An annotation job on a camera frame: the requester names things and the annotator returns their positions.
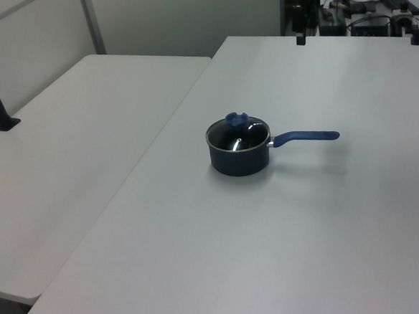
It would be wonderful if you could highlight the glass lid with blue knob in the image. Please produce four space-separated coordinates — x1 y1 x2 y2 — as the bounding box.
204 109 272 155

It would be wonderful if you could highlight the dark blue saucepan with handle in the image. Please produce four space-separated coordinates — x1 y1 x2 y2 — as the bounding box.
204 110 343 180

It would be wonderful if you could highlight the grey partition frame post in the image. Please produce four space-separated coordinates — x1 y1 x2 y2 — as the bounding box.
78 0 108 57

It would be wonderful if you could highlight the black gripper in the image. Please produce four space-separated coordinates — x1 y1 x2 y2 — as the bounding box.
290 3 309 47

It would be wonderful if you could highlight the black electronics box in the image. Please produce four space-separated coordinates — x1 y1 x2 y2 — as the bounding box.
349 14 393 39

